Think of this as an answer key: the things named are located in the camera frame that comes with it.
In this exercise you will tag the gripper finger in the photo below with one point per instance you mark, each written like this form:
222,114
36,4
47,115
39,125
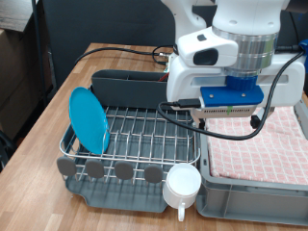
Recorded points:
256,121
201,123

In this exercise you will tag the white mug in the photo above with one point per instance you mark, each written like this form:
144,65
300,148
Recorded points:
181,189

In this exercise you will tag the blue plastic plate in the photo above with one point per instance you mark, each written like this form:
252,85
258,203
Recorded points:
88,122

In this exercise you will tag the pink checkered cloth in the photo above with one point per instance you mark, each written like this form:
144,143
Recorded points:
256,154

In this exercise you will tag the dark grey cutlery holder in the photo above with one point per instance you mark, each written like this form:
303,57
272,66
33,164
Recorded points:
128,89

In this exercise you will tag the grey plastic crate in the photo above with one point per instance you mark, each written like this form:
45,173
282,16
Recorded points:
250,202

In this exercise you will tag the grey drain tray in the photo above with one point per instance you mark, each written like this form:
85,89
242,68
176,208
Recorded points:
128,199

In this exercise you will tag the cardboard box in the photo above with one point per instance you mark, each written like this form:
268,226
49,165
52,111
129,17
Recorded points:
19,80

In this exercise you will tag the wooden shelf board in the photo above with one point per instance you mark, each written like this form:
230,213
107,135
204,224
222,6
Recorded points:
12,12

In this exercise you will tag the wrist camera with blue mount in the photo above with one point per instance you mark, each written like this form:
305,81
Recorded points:
231,99

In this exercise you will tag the black metal post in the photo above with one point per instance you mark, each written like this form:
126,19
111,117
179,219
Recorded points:
38,48

